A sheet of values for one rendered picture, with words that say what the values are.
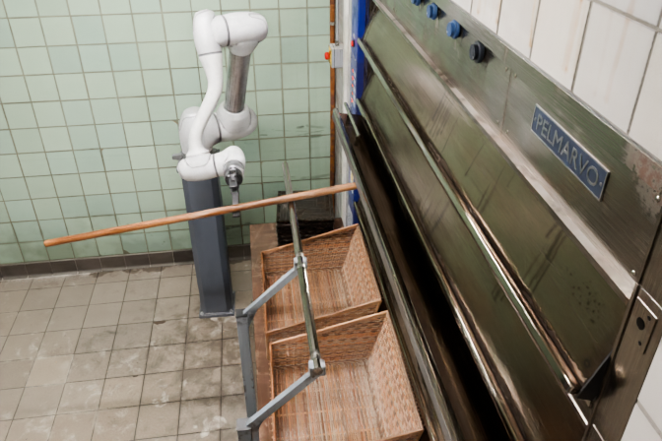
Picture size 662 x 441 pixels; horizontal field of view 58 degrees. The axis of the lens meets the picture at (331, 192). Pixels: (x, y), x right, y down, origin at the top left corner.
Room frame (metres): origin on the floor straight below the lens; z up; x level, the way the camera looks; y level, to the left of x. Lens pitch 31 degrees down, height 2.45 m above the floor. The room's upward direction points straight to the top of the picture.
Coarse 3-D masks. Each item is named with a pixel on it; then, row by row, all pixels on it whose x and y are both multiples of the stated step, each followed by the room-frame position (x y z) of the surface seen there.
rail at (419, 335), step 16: (336, 112) 2.32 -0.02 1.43; (352, 160) 1.90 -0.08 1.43; (368, 192) 1.68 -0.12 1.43; (368, 208) 1.59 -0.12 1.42; (384, 240) 1.40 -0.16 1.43; (400, 272) 1.26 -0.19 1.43; (400, 288) 1.19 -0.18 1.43; (416, 320) 1.08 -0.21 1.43; (416, 336) 1.03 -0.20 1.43; (432, 368) 0.92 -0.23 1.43; (432, 384) 0.89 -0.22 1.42; (448, 400) 0.84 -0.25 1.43; (448, 416) 0.80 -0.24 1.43
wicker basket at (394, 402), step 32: (352, 320) 1.73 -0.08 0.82; (384, 320) 1.73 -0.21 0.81; (288, 352) 1.69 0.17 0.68; (320, 352) 1.71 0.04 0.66; (352, 352) 1.73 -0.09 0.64; (384, 352) 1.63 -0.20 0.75; (288, 384) 1.61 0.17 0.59; (320, 384) 1.61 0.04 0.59; (352, 384) 1.61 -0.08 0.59; (384, 384) 1.54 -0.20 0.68; (352, 416) 1.46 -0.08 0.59; (384, 416) 1.42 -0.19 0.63; (416, 416) 1.26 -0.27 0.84
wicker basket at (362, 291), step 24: (312, 240) 2.31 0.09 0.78; (360, 240) 2.22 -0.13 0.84; (264, 264) 2.28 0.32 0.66; (288, 264) 2.30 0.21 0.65; (312, 264) 2.31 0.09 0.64; (336, 264) 2.33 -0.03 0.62; (360, 264) 2.14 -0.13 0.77; (264, 288) 2.01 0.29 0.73; (288, 288) 2.19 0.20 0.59; (312, 288) 2.18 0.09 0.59; (336, 288) 2.18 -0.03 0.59; (360, 288) 2.04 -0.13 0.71; (264, 312) 1.86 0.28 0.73; (288, 312) 2.02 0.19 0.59; (336, 312) 1.78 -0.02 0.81; (360, 312) 1.80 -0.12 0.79; (288, 336) 1.87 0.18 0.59
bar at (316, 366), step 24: (288, 168) 2.31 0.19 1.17; (288, 192) 2.10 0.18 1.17; (240, 312) 1.62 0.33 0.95; (312, 312) 1.39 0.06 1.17; (240, 336) 1.60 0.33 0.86; (312, 336) 1.28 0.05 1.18; (240, 360) 1.60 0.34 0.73; (312, 360) 1.19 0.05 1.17; (264, 408) 1.16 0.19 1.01; (240, 432) 1.13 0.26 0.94
